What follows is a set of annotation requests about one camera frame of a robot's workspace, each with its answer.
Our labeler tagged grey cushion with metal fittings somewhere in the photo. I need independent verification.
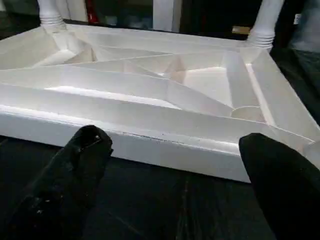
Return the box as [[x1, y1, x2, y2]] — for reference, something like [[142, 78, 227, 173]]
[[287, 0, 320, 53]]

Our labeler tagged black table mat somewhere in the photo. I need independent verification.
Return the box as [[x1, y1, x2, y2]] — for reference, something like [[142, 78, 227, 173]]
[[0, 9, 320, 240]]

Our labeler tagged white plastic table leg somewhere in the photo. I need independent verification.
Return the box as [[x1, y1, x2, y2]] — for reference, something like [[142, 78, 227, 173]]
[[246, 0, 285, 50], [36, 0, 66, 33]]

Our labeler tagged white glass-door cabinet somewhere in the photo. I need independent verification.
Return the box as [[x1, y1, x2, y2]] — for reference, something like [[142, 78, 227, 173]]
[[56, 0, 182, 32]]

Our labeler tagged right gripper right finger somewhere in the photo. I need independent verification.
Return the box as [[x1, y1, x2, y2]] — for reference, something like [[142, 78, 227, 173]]
[[238, 132, 320, 240]]

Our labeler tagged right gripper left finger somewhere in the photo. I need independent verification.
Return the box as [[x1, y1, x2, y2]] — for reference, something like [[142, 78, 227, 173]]
[[4, 124, 114, 240]]

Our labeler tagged white plastic table top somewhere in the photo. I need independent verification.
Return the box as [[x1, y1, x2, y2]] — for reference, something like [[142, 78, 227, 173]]
[[0, 21, 320, 185]]

